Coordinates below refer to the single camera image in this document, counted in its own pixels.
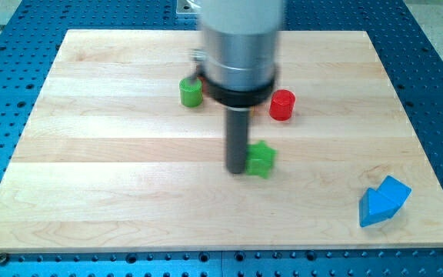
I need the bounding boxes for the blue triangle block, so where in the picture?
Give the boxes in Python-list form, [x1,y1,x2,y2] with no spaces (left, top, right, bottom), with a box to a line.
[358,188,399,228]

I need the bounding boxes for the red cylinder block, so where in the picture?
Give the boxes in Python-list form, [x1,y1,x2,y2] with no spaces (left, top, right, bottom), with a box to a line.
[269,89,296,121]

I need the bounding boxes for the green cylinder block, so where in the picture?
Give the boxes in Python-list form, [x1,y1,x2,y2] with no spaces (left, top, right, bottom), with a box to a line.
[179,78,203,108]

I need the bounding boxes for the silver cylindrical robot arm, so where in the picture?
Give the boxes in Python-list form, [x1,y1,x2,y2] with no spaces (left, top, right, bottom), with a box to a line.
[197,0,285,174]

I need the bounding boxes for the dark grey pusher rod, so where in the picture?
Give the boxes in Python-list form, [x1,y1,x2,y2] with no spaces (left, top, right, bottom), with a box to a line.
[225,108,250,174]

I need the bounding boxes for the blue cube block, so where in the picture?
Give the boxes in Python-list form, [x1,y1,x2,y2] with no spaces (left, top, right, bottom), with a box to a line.
[377,175,412,209]

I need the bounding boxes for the metal mounting plate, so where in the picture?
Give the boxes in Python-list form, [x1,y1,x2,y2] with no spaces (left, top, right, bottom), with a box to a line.
[176,0,201,15]

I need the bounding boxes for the light wooden board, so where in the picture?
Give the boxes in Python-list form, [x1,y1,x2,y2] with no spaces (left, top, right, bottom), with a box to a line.
[0,30,443,253]

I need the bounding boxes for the green star block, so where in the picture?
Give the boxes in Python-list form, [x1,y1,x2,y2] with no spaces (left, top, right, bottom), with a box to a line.
[245,140,277,179]

